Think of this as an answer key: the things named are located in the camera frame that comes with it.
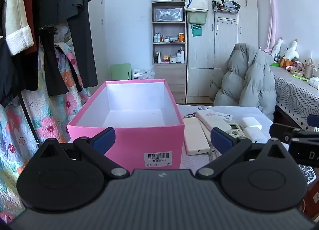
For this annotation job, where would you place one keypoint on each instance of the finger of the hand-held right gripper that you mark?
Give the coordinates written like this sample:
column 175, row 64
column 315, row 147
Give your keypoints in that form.
column 314, row 120
column 281, row 131

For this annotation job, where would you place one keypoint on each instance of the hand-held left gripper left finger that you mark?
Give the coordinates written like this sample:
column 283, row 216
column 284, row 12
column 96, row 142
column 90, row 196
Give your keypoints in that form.
column 106, row 139

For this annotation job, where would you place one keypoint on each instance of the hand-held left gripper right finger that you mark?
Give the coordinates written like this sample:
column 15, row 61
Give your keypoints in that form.
column 220, row 139

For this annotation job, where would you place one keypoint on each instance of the beige air conditioner remote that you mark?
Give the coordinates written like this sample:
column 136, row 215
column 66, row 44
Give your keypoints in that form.
column 236, row 130

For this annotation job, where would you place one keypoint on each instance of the small white remote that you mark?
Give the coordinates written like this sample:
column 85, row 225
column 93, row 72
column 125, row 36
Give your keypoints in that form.
column 225, row 116

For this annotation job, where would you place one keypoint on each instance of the pink cardboard box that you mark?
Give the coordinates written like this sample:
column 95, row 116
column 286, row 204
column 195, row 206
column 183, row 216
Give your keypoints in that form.
column 129, row 142

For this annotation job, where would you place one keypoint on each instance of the white charger block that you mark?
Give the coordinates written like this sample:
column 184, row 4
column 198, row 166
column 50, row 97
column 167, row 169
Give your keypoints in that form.
column 251, row 122
column 256, row 135

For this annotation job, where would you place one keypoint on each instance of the geometric patterned desk cloth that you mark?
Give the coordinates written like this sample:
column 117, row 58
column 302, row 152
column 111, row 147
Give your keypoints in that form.
column 294, row 95

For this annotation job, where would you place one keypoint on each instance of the white power strip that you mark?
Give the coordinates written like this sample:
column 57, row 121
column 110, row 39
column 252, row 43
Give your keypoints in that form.
column 314, row 83

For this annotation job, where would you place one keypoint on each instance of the pen cup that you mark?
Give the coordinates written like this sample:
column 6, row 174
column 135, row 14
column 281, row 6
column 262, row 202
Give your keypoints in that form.
column 309, row 70

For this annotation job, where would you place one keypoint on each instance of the floral quilt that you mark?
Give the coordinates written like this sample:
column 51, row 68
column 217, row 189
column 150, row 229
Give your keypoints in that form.
column 49, row 120

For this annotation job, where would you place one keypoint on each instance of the grey puffer jacket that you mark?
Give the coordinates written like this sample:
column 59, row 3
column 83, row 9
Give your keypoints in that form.
column 246, row 80

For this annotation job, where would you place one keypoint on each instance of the green folding table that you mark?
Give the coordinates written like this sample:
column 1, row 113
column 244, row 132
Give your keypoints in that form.
column 121, row 71

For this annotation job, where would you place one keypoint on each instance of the white tissue packs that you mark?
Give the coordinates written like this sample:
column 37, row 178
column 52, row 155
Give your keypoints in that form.
column 143, row 74

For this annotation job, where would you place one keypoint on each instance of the wooden bookshelf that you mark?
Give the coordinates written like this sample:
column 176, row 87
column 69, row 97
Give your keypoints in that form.
column 169, row 80

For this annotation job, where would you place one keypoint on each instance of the black belt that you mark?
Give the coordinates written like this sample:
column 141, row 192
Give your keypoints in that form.
column 30, row 120

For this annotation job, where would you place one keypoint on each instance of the light wooden wardrobe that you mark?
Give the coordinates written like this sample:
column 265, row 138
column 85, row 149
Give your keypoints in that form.
column 224, row 58

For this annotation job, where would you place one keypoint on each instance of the black ruffle-cuff garment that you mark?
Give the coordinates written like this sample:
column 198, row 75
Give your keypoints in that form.
column 49, row 65

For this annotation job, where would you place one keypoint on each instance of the white jar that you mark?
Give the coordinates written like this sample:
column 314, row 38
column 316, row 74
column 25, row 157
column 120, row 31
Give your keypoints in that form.
column 173, row 59

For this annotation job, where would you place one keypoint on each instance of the black bottle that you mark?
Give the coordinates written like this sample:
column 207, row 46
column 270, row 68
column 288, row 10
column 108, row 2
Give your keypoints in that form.
column 156, row 58

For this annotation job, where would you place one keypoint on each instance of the white door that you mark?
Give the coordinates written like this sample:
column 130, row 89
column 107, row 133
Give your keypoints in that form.
column 98, row 33

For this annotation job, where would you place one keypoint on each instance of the orange bottle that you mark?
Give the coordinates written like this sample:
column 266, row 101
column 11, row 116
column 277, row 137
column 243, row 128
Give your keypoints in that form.
column 181, row 37

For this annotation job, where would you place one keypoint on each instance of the teal hanging tag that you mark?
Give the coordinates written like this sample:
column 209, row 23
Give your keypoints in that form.
column 197, row 30

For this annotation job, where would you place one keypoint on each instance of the black jacket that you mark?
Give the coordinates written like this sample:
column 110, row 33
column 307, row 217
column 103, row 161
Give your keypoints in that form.
column 8, row 75

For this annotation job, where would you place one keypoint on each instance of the silver packet storage box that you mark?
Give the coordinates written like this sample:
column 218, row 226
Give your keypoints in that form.
column 168, row 14

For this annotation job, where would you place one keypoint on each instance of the red hanging garment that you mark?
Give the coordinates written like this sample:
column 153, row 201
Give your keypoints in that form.
column 31, row 20

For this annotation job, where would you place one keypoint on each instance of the cream fleece coat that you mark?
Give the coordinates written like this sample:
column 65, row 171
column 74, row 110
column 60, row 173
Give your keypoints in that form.
column 15, row 15

